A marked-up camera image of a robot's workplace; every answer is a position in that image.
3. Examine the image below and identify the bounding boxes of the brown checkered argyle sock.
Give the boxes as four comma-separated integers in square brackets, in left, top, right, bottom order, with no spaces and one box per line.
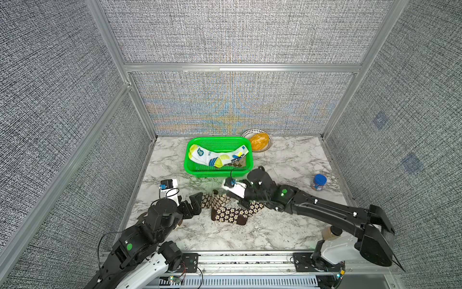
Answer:
[231,156,247,169]

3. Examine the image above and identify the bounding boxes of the brown daisy sock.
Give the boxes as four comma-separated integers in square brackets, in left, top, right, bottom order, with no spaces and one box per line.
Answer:
[202,195,231,210]
[211,203,264,226]

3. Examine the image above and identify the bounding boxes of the white sock blue yellow patches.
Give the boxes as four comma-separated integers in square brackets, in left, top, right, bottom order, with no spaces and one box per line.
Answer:
[186,144,250,169]

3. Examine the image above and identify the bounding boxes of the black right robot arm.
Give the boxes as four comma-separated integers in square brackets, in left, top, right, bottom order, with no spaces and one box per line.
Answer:
[240,166,402,272]

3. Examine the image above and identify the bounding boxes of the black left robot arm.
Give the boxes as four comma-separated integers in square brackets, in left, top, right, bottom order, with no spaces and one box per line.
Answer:
[85,193,203,289]

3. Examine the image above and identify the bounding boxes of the brown beige striped sock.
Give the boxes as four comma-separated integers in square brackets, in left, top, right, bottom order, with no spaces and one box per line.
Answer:
[137,212,148,223]

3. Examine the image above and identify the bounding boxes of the orange fruit in bowl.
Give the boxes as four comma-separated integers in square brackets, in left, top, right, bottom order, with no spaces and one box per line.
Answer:
[249,132,270,151]

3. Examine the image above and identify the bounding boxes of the patterned white bowl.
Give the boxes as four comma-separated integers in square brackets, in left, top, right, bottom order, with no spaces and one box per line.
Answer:
[241,129,273,152]

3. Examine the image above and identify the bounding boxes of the green plastic basket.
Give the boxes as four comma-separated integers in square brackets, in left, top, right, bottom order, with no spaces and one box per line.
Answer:
[184,137,253,178]

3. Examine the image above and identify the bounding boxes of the blue lid jar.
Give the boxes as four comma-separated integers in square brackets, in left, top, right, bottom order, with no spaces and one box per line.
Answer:
[311,174,327,191]

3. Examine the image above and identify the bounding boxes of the brown jar black lid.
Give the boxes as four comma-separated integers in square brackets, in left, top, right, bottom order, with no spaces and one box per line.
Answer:
[321,226,343,241]

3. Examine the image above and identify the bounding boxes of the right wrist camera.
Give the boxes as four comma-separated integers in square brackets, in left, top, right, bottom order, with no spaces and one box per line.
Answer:
[221,177,247,199]

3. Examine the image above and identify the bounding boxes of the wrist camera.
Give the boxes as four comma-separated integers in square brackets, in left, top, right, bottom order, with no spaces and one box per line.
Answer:
[221,177,247,199]
[158,179,178,198]

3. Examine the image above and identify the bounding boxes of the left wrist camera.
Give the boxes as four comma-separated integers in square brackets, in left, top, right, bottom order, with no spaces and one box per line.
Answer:
[158,179,178,198]

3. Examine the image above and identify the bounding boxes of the aluminium front rail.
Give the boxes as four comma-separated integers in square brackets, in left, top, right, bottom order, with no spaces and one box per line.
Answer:
[97,250,398,289]

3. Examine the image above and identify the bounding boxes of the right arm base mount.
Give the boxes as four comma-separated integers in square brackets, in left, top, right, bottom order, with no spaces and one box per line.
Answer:
[292,234,365,272]

